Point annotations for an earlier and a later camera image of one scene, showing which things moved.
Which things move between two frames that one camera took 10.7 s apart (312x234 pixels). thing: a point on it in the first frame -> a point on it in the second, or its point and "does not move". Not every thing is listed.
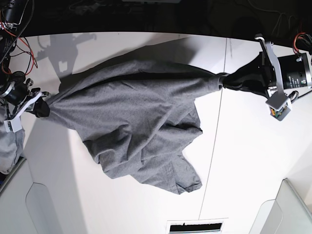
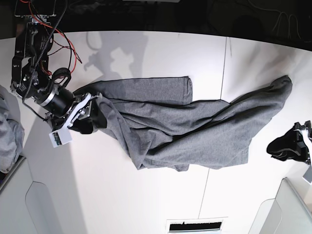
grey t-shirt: [136, 116] -> [156, 117]
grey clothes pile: [12, 144] does not move
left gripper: [33, 101] -> [82, 109]
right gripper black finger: [258, 76] -> [291, 146]
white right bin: [286, 214] does not move
